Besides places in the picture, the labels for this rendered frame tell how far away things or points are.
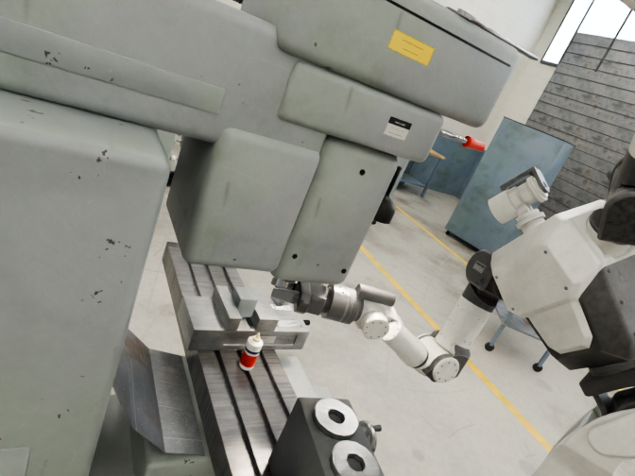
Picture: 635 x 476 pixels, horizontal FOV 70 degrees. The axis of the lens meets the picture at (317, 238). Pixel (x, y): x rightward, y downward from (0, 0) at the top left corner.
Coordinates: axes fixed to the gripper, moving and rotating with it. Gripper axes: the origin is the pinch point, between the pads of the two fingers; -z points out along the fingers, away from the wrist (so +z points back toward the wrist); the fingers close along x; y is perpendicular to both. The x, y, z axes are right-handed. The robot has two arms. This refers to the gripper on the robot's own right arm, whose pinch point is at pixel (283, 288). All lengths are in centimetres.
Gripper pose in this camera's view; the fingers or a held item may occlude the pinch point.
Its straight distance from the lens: 107.6
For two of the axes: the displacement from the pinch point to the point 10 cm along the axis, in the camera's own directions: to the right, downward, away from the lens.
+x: 1.0, 4.2, -9.0
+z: 9.3, 2.8, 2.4
